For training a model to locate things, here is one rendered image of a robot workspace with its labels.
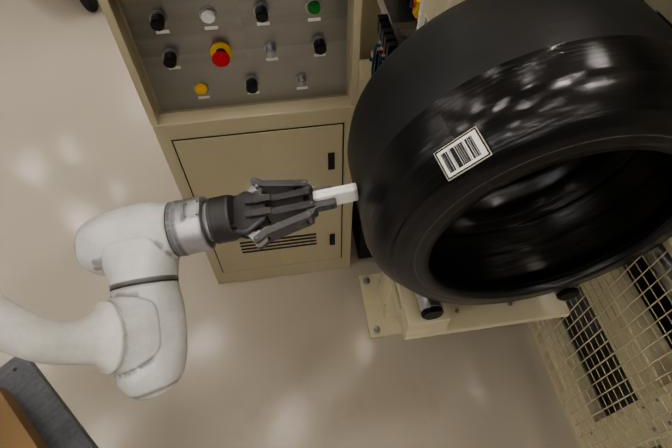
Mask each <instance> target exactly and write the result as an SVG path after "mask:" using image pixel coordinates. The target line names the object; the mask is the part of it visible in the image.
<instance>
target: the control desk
mask: <svg viewBox="0 0 672 448"><path fill-rule="evenodd" d="M98 1H99V4H100V6H101V8H102V11H103V13H104V15H105V18H106V20H107V22H108V25H109V27H110V30H111V32H112V34H113V37H114V39H115V41H116V44H117V46H118V48H119V51H120V53H121V56H122V58H123V60H124V63H125V65H126V67H127V70H128V72H129V74H130V77H131V79H132V81H133V84H134V86H135V89H136V91H137V93H138V96H139V98H140V100H141V103H142V105H143V107H144V110H145V112H146V115H147V117H148V119H149V122H150V124H151V126H152V128H153V130H154V132H155V135H156V137H157V140H158V142H159V144H160V147H161V149H162V151H163V154H164V156H165V158H166V161H167V163H168V166H169V168H170V170H171V173H172V175H173V177H174V180H175V182H176V185H177V187H178V189H179V192H180V194H181V196H182V199H186V198H191V197H196V196H204V197H206V198H207V199H209V198H213V197H218V196H222V195H233V196H235V195H238V194H240V193H241V192H243V191H247V190H248V189H249V187H250V186H251V182H250V180H251V179H252V178H258V179H262V180H297V179H306V180H307V181H308V183H309V184H311V185H312V187H313V188H317V187H322V186H327V185H333V187H337V186H342V185H346V184H351V183H352V178H351V174H350V169H349V166H348V165H349V164H348V157H347V146H348V138H349V131H350V125H351V120H352V116H353V113H354V110H355V107H356V104H357V102H358V83H359V62H360V41H361V19H362V0H98ZM352 208H353V202H349V203H344V204H339V205H337V208H335V209H331V210H327V211H322V212H318V213H319V215H318V216H317V217H315V223H314V224H313V225H311V226H308V227H306V228H304V229H301V230H299V231H296V232H294V233H292V234H289V235H287V236H285V237H282V238H280V239H277V240H275V241H273V242H271V243H270V244H269V245H267V246H266V247H265V248H264V249H262V250H259V249H258V248H257V246H256V244H255V243H254V242H253V241H252V240H251V239H245V238H239V239H238V240H237V241H232V242H227V243H222V244H217V245H216V247H215V248H214V249H213V250H210V251H205V253H206V255H207V258H208V260H209V263H210V265H211V267H212V270H213V272H214V274H215V277H216V279H217V281H218V284H224V283H232V282H240V281H248V280H255V279H263V278H271V277H279V276H286V275H294V274H302V273H309V272H317V271H325V270H333V269H340V268H348V267H350V251H351V229H352Z"/></svg>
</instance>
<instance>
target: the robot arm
mask: <svg viewBox="0 0 672 448"><path fill-rule="evenodd" d="M250 182H251V186H250V187H249V189H248V190H247V191H243V192H241V193H240V194H238V195H235V196H233V195H222V196H218V197H213V198H209V199H207V198H206V197H204V196H196V197H191V198H186V199H182V200H174V201H172V202H165V203H159V202H146V203H139V204H133V205H129V206H125V207H121V208H118V209H115V210H112V211H109V212H106V213H103V214H101V215H98V216H96V217H94V218H92V219H90V220H88V221H86V222H85V223H83V224H82V225H81V226H80V228H79V229H78V231H77V233H76V236H75V241H74V251H75V256H76V259H77V261H78V263H79V264H80V265H81V266H82V267H83V268H85V269H86V270H88V271H90V272H92V273H94V274H98V275H101V276H106V278H107V281H108V284H109V290H110V299H108V300H106V301H102V302H99V303H98V304H97V305H96V306H95V307H94V309H93V310H92V312H91V313H90V314H89V315H88V316H86V317H84V318H81V319H78V320H74V321H56V320H51V319H47V318H44V317H42V316H40V315H37V314H35V313H33V312H31V311H29V310H27V309H26V308H24V307H22V306H20V305H18V304H17V303H15V302H13V301H11V300H9V299H8V298H6V297H4V296H2V295H1V294H0V351H2V352H4V353H7V354H9V355H12V356H15V357H18V358H21V359H24V360H27V361H31V362H36V363H42V364H50V365H91V366H94V367H96V368H97V370H98V371H99V372H101V373H102V374H113V375H115V380H116V384H117V386H118V387H119V388H120V389H121V391H122V392H123V393H125V394H126V395H127V396H128V397H130V398H134V399H136V400H146V399H149V398H152V397H155V396H158V395H160V394H163V393H165V392H167V391H169V390H171V389H172V388H173V387H174V386H175V385H176V384H177V382H178V381H179V379H180V378H181V376H182V375H183V372H184V369H185V364H186V358H187V322H186V312H185V305H184V300H183V296H182V293H181V290H180V285H179V277H178V268H179V260H180V257H181V256H188V255H191V254H195V253H200V252H205V251H210V250H213V249H214V248H215V247H216V245H217V244H222V243H227V242H232V241H237V240H238V239H239V238H245V239H251V240H252V241H253V242H254V243H255V244H256V246H257V248H258V249H259V250H262V249H264V248H265V247H266V246H267V245H269V244H270V243H271V242H273V241H275V240H277V239H280V238H282V237H285V236H287V235H289V234H292V233H294V232H296V231H299V230H301V229H304V228H306V227H308V226H311V225H313V224H314V223H315V217H317V216H318V215H319V213H318V212H322V211H327V210H331V209H335V208H337V205H339V204H344V203H349V202H354V201H358V200H359V196H358V190H357V186H356V183H351V184H346V185H342V186H337V187H333V185H327V186H322V187H317V188H313V187H312V185H311V184H309V183H308V181H307V180H306V179H297V180H262V179H258V178H252V179H251V180H250ZM257 194H258V195H257ZM262 194H265V195H262ZM277 222H278V223H277ZM266 226H268V227H266ZM264 227H266V228H265V229H263V228H264ZM262 229H263V230H262Z"/></svg>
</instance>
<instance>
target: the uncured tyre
mask: <svg viewBox="0 0 672 448"><path fill-rule="evenodd" d="M474 126H476V127H477V129H478V130H479V132H480V134H481V135H482V137H483V139H484V140H485V142H486V144H487V145H488V147H489V149H490V150H491V152H492V154H493V155H491V156H490V157H488V158H486V159H485V160H483V161H482V162H480V163H478V164H477V165H475V166H473V167H472V168H470V169H469V170H467V171H465V172H464V173H462V174H460V175H459V176H457V177H456V178H454V179H452V180H451V181H448V180H447V178H446V176H445V174H444V172H443V170H442V169H441V167H440V165H439V163H438V161H437V159H436V158H435V156H434V153H435V152H436V151H438V150H439V149H441V148H442V147H444V146H446V145H447V144H449V143H450V142H452V141H453V140H455V139H456V138H458V137H459V136H461V135H462V134H464V133H465V132H467V131H468V130H470V129H471V128H473V127H474ZM347 157H348V164H349V169H350V174H351V178H352V183H356V186H357V190H358V196H359V200H358V201H356V202H357V206H358V211H359V215H360V220H361V225H362V229H363V234H364V238H365V242H366V245H367V247H368V249H369V250H370V252H371V254H372V256H373V258H374V260H375V261H376V263H377V265H378V266H379V268H380V269H381V270H382V271H383V273H384V274H385V275H387V276H388V277H389V278H390V279H392V280H393V281H395V282H396V283H398V284H400V285H402V286H404V287H405V288H407V289H409V290H411V291H413V292H415V293H416V294H418V295H420V296H422V297H425V298H428V299H431V300H434V301H438V302H443V303H449V304H459V305H485V304H497V303H505V302H512V301H518V300H523V299H528V298H533V297H537V296H541V295H545V294H549V293H553V292H556V291H560V290H563V289H566V288H569V287H572V286H575V285H578V284H581V283H583V282H586V281H589V280H591V279H594V278H596V277H599V276H601V275H604V274H606V273H608V272H610V271H613V270H615V269H617V268H619V267H621V266H623V265H625V264H627V263H629V262H631V261H633V260H635V259H637V258H638V257H640V256H642V255H644V254H645V253H647V252H649V251H651V250H652V249H654V248H655V247H657V246H659V245H660V244H662V243H663V242H665V241H666V240H668V239H669V238H670V237H672V28H671V27H670V26H669V25H668V24H667V23H666V22H665V21H664V20H663V19H662V18H661V17H660V16H659V15H658V14H657V13H656V12H655V11H654V10H653V9H652V8H651V7H650V6H649V5H648V4H647V3H645V2H644V1H643V0H465V1H463V2H461V3H459V4H457V5H455V6H453V7H451V8H449V9H448V10H446V11H444V12H442V13H441V14H439V15H438V16H436V17H434V18H433V19H431V20H430V21H428V22H427V23H426V24H424V25H423V26H421V27H420V28H419V29H417V30H416V31H415V32H414V33H412V34H411V35H410V36H409V37H408V38H406V39H405V40H404V41H403V42H402V43H401V44H400V45H399V46H398V47H397V48H396V49H395V50H394V51H393V52H392V53H391V54H390V55H389V56H388V57H387V58H386V59H385V60H384V61H383V63H382V64H381V65H380V66H379V67H378V69H377V70H376V71H375V73H374V74H373V75H372V77H371V78H370V80H369V81H368V83H367V85H366V86H365V88H364V90H363V92H362V94H361V96H360V98H359V100H358V102H357V104H356V107H355V110H354V113H353V116H352V120H351V125H350V131H349V138H348V146H347Z"/></svg>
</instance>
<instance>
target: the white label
mask: <svg viewBox="0 0 672 448"><path fill-rule="evenodd" d="M491 155H493V154H492V152H491V150H490V149H489V147H488V145H487V144H486V142H485V140H484V139H483V137H482V135H481V134H480V132H479V130H478V129H477V127H476V126H474V127H473V128H471V129H470V130H468V131H467V132H465V133H464V134H462V135H461V136H459V137H458V138H456V139H455V140H453V141H452V142H450V143H449V144H447V145H446V146H444V147H442V148H441V149H439V150H438V151H436V152H435V153H434V156H435V158H436V159H437V161H438V163H439V165H440V167H441V169H442V170H443V172H444V174H445V176H446V178H447V180H448V181H451V180H452V179H454V178H456V177H457V176H459V175H460V174H462V173H464V172H465V171H467V170H469V169H470V168H472V167H473V166H475V165H477V164H478V163H480V162H482V161H483V160H485V159H486V158H488V157H490V156H491Z"/></svg>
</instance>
